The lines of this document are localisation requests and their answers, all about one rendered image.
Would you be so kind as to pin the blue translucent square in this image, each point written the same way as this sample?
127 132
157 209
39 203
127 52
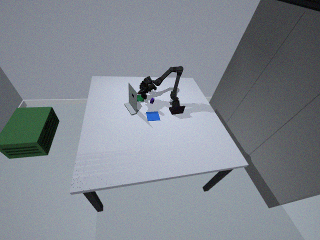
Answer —
153 116

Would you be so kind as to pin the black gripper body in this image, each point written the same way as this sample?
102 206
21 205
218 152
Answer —
148 89

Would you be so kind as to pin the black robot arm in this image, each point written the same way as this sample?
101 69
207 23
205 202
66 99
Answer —
158 81

